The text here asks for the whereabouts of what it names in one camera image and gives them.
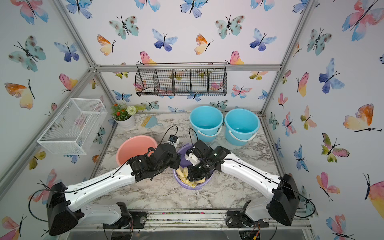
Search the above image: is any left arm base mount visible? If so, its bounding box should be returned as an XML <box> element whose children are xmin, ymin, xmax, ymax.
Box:
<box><xmin>103</xmin><ymin>212</ymin><xmax>147</xmax><ymax>230</ymax></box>

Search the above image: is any black wire wall basket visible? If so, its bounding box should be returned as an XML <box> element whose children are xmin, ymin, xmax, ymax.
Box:
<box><xmin>134</xmin><ymin>62</ymin><xmax>228</xmax><ymax>97</ymax></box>

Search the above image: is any teal plastic bucket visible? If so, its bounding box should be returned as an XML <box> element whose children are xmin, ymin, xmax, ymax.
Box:
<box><xmin>224</xmin><ymin>109</ymin><xmax>261</xmax><ymax>146</ymax></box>
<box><xmin>190</xmin><ymin>106</ymin><xmax>224</xmax><ymax>143</ymax></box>

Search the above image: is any pink plastic bucket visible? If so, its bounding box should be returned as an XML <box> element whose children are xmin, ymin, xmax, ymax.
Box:
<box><xmin>116</xmin><ymin>135</ymin><xmax>158</xmax><ymax>167</ymax></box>

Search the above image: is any purple plastic bucket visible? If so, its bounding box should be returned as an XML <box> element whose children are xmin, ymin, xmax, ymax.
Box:
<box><xmin>174</xmin><ymin>143</ymin><xmax>212</xmax><ymax>191</ymax></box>

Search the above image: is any potted flower plant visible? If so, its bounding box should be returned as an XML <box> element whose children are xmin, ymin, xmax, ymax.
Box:
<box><xmin>112</xmin><ymin>104</ymin><xmax>138</xmax><ymax>130</ymax></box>

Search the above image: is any teal hand brush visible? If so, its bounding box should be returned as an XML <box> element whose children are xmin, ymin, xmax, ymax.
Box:
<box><xmin>141</xmin><ymin>116</ymin><xmax>163</xmax><ymax>129</ymax></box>

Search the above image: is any white wire mesh basket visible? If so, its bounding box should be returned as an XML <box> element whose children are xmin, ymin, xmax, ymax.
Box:
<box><xmin>37</xmin><ymin>98</ymin><xmax>108</xmax><ymax>155</ymax></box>

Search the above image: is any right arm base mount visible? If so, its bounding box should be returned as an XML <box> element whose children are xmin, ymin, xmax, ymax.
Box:
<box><xmin>225</xmin><ymin>211</ymin><xmax>269</xmax><ymax>229</ymax></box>

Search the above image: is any aluminium front rail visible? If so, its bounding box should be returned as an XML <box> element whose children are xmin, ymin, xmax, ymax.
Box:
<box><xmin>69</xmin><ymin>206</ymin><xmax>312</xmax><ymax>231</ymax></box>

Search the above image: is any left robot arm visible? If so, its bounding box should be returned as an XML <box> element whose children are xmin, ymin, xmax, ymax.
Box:
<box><xmin>43</xmin><ymin>143</ymin><xmax>181</xmax><ymax>236</ymax></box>

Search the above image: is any yellow microfiber cloth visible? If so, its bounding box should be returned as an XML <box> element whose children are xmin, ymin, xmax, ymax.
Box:
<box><xmin>176</xmin><ymin>166</ymin><xmax>206</xmax><ymax>189</ymax></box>

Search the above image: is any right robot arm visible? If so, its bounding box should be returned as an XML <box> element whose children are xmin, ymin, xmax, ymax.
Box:
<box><xmin>185</xmin><ymin>140</ymin><xmax>304</xmax><ymax>226</ymax></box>

